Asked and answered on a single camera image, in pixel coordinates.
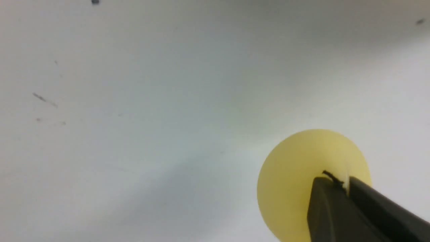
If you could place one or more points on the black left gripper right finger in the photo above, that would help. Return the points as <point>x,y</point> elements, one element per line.
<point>395,222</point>

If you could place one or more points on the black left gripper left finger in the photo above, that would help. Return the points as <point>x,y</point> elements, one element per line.
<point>333,217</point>

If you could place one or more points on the yellow bun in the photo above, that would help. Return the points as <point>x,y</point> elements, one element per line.
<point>286,178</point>

